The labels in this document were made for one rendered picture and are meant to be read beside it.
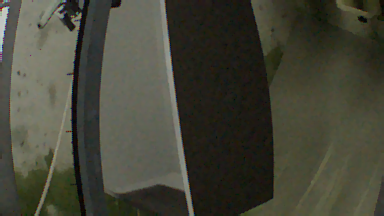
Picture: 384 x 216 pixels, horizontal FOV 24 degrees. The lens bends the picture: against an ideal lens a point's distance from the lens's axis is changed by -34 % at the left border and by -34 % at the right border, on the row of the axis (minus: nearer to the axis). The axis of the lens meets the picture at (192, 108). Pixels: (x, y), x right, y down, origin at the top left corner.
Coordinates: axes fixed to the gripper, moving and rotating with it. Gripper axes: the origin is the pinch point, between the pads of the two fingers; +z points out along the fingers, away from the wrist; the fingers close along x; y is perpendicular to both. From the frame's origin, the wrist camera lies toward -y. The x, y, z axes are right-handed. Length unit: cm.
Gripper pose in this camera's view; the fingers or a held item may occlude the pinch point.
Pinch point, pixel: (56, 7)
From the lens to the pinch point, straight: 386.7
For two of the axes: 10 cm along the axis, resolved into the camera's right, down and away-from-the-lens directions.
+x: 4.2, -7.9, 4.6
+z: -7.1, 0.3, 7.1
